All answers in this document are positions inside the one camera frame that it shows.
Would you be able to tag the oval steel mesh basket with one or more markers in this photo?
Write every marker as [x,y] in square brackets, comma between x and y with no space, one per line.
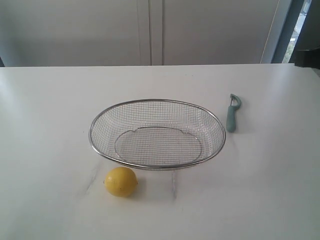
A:
[157,134]

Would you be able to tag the teal handled peeler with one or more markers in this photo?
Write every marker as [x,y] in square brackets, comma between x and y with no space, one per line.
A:
[235,105]

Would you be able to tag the yellow lemon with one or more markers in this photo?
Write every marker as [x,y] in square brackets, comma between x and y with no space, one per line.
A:
[121,182]

